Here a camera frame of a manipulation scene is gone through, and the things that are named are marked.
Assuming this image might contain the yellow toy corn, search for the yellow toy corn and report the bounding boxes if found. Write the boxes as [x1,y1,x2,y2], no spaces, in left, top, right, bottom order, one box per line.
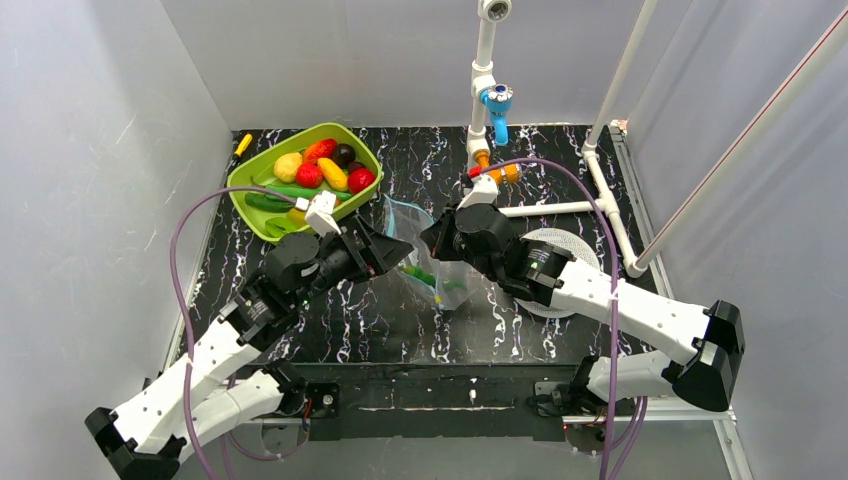
[286,208,307,229]

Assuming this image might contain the green plastic tray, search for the green plastic tray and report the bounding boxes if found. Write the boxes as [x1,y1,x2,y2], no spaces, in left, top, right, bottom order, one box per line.
[226,122,383,244]

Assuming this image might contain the white filament spool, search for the white filament spool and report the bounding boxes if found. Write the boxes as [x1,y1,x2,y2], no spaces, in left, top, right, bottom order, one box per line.
[513,227,603,321]

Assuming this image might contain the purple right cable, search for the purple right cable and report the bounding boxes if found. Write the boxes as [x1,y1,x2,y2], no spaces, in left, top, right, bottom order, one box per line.
[483,157,651,480]

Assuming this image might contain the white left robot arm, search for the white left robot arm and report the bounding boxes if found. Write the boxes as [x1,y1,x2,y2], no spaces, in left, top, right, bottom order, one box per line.
[85,214,414,479]

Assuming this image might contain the yellow toy banana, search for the yellow toy banana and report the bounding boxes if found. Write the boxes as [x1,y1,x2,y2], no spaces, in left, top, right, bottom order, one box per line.
[316,157,349,192]

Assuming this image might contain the yellow toy lemon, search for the yellow toy lemon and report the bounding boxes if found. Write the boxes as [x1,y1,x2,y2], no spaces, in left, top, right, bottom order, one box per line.
[273,152,303,183]

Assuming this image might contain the aluminium frame rail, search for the aluminium frame rail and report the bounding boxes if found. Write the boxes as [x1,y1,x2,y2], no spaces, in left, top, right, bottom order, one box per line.
[123,374,754,480]

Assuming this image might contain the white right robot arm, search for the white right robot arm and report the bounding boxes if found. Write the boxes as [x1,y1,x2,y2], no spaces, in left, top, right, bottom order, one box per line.
[420,204,746,412]

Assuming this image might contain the blue pipe valve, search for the blue pipe valve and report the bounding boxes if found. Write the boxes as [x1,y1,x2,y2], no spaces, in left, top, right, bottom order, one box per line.
[479,83,513,147]

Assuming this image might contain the red toy strawberry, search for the red toy strawberry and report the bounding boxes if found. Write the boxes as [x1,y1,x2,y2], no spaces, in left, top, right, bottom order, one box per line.
[295,163,324,189]

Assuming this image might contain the red orange toy pepper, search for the red orange toy pepper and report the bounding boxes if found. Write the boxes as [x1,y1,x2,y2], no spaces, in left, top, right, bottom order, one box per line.
[302,138,338,164]

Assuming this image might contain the dark purple toy fruit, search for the dark purple toy fruit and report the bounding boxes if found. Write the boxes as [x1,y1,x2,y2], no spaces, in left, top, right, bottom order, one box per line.
[332,143,357,169]

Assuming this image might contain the green toy beans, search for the green toy beans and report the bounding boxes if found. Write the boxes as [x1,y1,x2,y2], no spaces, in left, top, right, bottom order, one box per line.
[400,265,467,294]

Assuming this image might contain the clear zip top bag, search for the clear zip top bag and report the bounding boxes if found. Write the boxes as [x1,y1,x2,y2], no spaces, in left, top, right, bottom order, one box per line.
[383,196,484,311]

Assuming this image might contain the white PVC pipe frame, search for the white PVC pipe frame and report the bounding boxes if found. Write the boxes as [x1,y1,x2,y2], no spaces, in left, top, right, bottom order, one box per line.
[462,1,847,278]

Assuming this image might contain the red toy apple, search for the red toy apple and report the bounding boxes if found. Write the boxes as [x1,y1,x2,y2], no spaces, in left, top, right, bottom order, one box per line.
[347,167,376,195]

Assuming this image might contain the yellow handled screwdriver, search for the yellow handled screwdriver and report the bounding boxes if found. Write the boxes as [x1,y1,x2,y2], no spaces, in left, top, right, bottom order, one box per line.
[232,132,253,159]

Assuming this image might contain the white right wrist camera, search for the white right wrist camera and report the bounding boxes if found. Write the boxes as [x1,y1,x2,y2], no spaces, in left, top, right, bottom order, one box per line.
[458,166,499,209]

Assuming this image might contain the orange pipe valve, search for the orange pipe valve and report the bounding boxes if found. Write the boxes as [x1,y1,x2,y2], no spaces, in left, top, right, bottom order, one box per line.
[469,150,522,185]

